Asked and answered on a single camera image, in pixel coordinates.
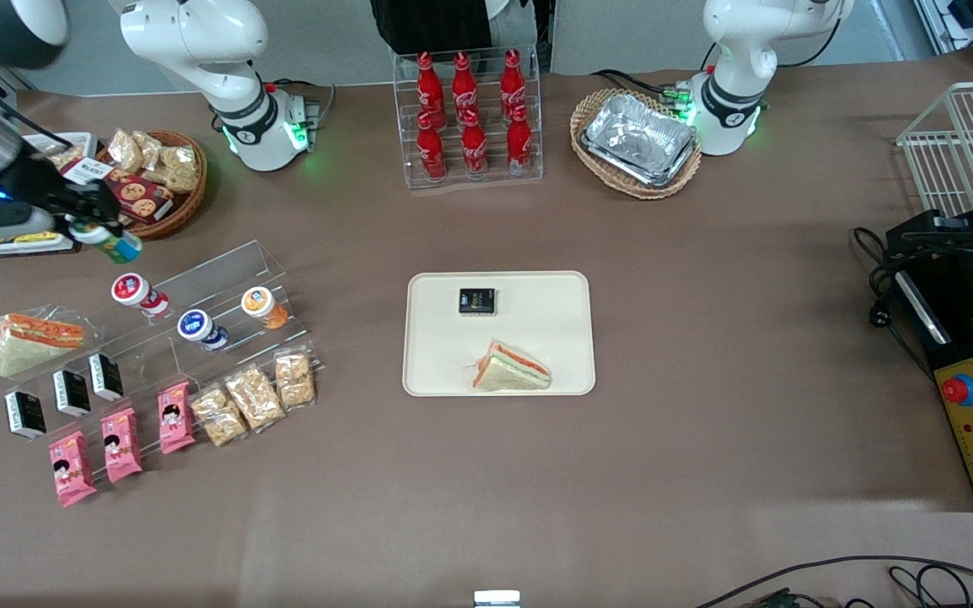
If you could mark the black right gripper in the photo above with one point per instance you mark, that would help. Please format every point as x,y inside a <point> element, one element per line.
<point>39,181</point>

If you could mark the green gum bottle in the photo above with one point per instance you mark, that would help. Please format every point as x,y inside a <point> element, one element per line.
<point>119,246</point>

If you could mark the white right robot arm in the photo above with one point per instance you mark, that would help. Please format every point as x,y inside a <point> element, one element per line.
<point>199,42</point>

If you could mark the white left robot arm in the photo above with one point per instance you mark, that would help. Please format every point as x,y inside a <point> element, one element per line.
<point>740,51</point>

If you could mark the red gum bottle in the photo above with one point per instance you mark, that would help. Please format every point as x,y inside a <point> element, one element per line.
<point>138,294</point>

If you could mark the blue gum bottle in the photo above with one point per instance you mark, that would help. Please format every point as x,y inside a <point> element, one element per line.
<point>201,329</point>

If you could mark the orange gum bottle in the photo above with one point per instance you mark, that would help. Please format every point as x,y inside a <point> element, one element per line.
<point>264,307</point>

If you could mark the beige plastic tray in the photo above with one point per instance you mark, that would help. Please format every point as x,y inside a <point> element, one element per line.
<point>537,312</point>

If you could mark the red cookie box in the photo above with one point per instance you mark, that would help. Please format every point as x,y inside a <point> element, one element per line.
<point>144,196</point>

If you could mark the clear nut brittle pack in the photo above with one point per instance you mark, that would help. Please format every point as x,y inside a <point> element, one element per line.
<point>151,145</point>
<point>68,156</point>
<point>180,169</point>
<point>125,150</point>
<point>254,397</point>
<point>294,380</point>
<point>219,415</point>

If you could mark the yellow snack packet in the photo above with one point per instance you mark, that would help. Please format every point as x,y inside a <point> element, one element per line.
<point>30,238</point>

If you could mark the white rectangular dish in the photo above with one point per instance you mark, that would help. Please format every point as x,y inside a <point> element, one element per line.
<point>73,139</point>

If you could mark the dark brown wicker basket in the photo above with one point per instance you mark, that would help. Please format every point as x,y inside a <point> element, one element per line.
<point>187,207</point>

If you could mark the wrapped triangle sandwich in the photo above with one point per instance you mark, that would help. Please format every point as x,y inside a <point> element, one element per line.
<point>510,371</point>
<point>30,342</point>

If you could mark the clear acrylic stepped stand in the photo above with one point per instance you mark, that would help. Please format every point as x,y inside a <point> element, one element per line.
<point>225,274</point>

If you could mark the small black box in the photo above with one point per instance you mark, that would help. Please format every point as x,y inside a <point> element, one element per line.
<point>105,377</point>
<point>24,414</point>
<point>72,393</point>

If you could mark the red emergency stop button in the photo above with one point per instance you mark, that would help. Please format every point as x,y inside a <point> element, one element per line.
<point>959,389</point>

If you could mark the pink snack pack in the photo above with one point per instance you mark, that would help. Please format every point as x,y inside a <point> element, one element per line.
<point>121,445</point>
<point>175,418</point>
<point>71,469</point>

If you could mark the clear acrylic bottle rack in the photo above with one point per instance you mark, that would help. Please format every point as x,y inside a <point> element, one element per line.
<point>402,118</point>

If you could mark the red cola bottle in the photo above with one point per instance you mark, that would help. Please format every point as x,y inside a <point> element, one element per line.
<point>519,143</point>
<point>475,148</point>
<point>513,80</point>
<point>429,84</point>
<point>432,152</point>
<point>464,84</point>

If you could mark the stacked foil containers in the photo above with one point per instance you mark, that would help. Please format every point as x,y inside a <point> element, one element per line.
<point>638,139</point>

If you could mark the person in dark clothes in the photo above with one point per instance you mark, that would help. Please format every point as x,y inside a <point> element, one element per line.
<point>436,21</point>

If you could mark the black square snack packet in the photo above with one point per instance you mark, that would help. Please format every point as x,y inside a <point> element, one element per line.
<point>476,301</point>

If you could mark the light wicker basket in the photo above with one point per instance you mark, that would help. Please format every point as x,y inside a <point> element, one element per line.
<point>588,118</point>

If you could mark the small white device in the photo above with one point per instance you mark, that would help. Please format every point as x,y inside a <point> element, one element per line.
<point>497,599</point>

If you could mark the aluminium frame equipment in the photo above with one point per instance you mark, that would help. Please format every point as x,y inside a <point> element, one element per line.
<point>968,25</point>

